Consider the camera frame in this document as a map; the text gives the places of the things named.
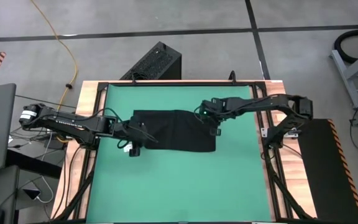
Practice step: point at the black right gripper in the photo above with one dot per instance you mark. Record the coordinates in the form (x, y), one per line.
(213, 115)

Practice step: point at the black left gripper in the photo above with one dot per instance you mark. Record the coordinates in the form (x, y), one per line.
(134, 130)

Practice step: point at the black towel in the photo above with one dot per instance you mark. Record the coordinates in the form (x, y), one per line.
(179, 130)

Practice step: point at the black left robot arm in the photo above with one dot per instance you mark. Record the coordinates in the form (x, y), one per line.
(70, 123)

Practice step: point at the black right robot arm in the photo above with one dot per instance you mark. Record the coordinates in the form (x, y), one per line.
(259, 102)

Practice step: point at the black table clamp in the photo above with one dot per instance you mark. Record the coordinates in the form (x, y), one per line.
(232, 77)
(133, 79)

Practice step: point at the green table mat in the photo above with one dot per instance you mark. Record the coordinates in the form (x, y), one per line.
(182, 186)

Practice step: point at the black computer tower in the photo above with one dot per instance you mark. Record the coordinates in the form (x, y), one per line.
(157, 62)

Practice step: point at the large black orange-striped floor mat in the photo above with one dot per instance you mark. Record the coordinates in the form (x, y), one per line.
(322, 180)

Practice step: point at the grey power adapter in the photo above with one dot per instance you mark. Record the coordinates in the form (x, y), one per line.
(31, 193)

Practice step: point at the grey metal stand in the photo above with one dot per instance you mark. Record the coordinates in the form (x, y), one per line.
(348, 77)

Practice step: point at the grey desk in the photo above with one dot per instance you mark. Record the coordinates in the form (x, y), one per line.
(3, 186)

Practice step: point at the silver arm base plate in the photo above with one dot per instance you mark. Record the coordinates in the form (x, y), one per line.
(263, 132)

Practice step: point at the black metal table frame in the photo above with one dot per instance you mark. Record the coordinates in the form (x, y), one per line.
(260, 86)

